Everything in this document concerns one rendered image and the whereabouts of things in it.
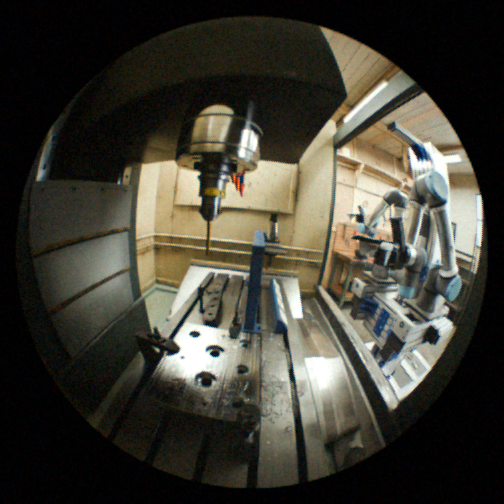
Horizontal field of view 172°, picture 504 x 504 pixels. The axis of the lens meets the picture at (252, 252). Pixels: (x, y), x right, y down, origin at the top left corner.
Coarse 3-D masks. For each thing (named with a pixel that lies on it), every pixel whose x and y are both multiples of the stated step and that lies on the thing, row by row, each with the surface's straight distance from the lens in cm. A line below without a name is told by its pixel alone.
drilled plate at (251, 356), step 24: (192, 336) 52; (216, 336) 50; (240, 336) 51; (168, 360) 44; (192, 360) 44; (216, 360) 44; (240, 360) 44; (168, 384) 41; (192, 384) 39; (240, 384) 39; (168, 408) 40; (192, 408) 36; (216, 408) 36; (240, 408) 38
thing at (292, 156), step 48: (144, 48) 65; (192, 48) 42; (240, 48) 36; (288, 48) 37; (96, 96) 60; (144, 96) 35; (192, 96) 33; (240, 96) 32; (288, 96) 30; (336, 96) 30; (96, 144) 60; (144, 144) 58; (288, 144) 49
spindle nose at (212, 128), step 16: (208, 96) 32; (224, 96) 31; (192, 112) 32; (208, 112) 29; (224, 112) 29; (240, 112) 30; (256, 112) 32; (192, 128) 29; (208, 128) 27; (224, 128) 27; (240, 128) 28; (256, 128) 31; (192, 144) 28; (208, 144) 26; (224, 144) 26; (240, 144) 27; (256, 144) 30; (176, 160) 31; (192, 160) 30; (208, 160) 29; (224, 160) 29; (240, 160) 28; (256, 160) 30
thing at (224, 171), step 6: (198, 168) 32; (204, 168) 30; (210, 168) 30; (216, 168) 30; (222, 168) 30; (228, 168) 31; (204, 174) 30; (210, 174) 30; (216, 174) 30; (222, 174) 30; (228, 174) 34; (198, 180) 34; (228, 180) 31
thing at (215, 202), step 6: (204, 198) 31; (210, 198) 30; (216, 198) 31; (204, 204) 31; (210, 204) 30; (216, 204) 31; (204, 210) 30; (210, 210) 30; (216, 210) 30; (204, 216) 31; (210, 216) 30; (216, 216) 31
